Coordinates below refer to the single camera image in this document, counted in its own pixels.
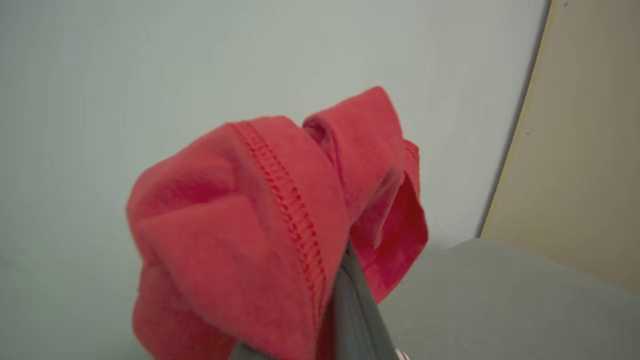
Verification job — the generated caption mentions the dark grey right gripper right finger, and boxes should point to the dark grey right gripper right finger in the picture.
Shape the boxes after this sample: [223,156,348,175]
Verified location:
[332,241,400,360]

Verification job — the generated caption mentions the grey sofa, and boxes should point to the grey sofa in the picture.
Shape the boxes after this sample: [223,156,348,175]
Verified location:
[376,237,640,360]

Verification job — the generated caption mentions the red cloth garment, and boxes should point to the red cloth garment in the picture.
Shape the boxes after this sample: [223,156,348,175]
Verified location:
[125,86,429,360]

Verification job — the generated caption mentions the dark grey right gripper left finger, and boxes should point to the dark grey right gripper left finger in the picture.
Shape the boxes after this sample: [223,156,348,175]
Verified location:
[229,343,275,360]

